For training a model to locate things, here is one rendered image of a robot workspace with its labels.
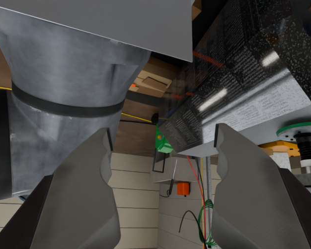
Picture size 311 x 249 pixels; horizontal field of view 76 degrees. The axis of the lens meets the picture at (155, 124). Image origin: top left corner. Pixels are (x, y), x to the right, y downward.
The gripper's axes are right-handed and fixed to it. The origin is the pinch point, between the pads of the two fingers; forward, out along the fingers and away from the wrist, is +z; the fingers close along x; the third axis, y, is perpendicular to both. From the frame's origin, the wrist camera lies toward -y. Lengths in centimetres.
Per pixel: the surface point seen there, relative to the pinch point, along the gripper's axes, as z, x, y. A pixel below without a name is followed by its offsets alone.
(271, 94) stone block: 71, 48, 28
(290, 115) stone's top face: 68, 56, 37
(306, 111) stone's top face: 65, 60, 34
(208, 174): 269, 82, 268
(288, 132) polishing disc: 67, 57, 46
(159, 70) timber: 172, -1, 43
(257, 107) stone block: 76, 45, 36
